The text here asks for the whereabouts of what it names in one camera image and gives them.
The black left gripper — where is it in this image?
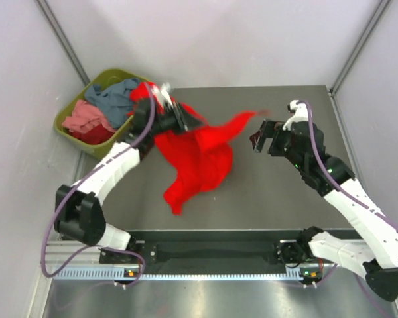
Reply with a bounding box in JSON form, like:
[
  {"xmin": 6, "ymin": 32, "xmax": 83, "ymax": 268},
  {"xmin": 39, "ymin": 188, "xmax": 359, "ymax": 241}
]
[{"xmin": 149, "ymin": 101, "xmax": 205, "ymax": 138}]

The left aluminium corner post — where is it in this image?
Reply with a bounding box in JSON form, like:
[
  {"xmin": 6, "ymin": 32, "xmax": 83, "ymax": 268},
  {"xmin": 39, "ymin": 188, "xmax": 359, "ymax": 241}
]
[{"xmin": 34, "ymin": 0, "xmax": 90, "ymax": 85}]

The white slotted cable duct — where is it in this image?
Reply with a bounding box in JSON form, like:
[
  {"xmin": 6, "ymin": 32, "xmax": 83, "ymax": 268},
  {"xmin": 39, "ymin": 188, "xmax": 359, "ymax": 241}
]
[{"xmin": 54, "ymin": 266, "xmax": 322, "ymax": 282}]

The bright red t-shirt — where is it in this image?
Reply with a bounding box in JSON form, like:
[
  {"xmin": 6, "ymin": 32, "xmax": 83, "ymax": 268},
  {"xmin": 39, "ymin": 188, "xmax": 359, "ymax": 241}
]
[{"xmin": 129, "ymin": 82, "xmax": 258, "ymax": 216}]

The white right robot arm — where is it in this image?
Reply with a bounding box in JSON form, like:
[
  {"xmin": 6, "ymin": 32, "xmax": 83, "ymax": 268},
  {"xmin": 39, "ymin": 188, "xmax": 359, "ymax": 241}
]
[{"xmin": 250, "ymin": 100, "xmax": 398, "ymax": 302}]

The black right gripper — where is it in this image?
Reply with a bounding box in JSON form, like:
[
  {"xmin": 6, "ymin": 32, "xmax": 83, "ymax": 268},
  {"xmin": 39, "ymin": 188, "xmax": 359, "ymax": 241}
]
[{"xmin": 249, "ymin": 119, "xmax": 306, "ymax": 172}]

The blue-grey t-shirt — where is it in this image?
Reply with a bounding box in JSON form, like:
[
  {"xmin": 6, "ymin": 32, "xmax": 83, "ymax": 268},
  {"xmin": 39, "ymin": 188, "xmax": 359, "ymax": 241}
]
[{"xmin": 84, "ymin": 78, "xmax": 141, "ymax": 130}]

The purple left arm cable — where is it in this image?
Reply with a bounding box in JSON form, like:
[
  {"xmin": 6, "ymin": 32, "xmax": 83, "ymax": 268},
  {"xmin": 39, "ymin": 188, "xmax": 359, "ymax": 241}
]
[{"xmin": 40, "ymin": 81, "xmax": 157, "ymax": 289}]

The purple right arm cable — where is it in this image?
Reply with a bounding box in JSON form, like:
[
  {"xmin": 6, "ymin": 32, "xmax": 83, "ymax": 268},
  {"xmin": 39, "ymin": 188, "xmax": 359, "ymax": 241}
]
[{"xmin": 285, "ymin": 99, "xmax": 398, "ymax": 318}]

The dark red t-shirt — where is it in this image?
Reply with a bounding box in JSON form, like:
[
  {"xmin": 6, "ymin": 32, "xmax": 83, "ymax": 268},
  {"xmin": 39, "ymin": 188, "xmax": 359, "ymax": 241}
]
[{"xmin": 69, "ymin": 125, "xmax": 115, "ymax": 145}]

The green plastic laundry bin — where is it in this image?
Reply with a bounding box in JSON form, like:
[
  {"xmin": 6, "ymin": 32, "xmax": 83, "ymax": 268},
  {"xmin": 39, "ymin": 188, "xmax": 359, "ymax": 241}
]
[{"xmin": 54, "ymin": 68, "xmax": 148, "ymax": 160}]

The pink t-shirt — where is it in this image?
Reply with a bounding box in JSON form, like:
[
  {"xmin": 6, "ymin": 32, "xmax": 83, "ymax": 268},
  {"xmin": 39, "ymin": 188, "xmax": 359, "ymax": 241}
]
[{"xmin": 62, "ymin": 100, "xmax": 116, "ymax": 133}]

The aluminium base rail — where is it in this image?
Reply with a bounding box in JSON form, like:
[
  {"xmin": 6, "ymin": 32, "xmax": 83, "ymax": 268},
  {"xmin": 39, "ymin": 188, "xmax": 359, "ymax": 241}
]
[{"xmin": 39, "ymin": 240, "xmax": 398, "ymax": 266}]

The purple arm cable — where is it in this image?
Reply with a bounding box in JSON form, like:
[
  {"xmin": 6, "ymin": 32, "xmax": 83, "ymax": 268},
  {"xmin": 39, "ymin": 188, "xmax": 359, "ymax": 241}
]
[
  {"xmin": 40, "ymin": 81, "xmax": 157, "ymax": 289},
  {"xmin": 285, "ymin": 99, "xmax": 398, "ymax": 318}
]

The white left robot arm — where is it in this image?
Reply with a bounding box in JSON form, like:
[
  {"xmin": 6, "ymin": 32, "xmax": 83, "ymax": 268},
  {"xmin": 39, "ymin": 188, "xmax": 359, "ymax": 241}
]
[{"xmin": 53, "ymin": 98, "xmax": 205, "ymax": 263}]

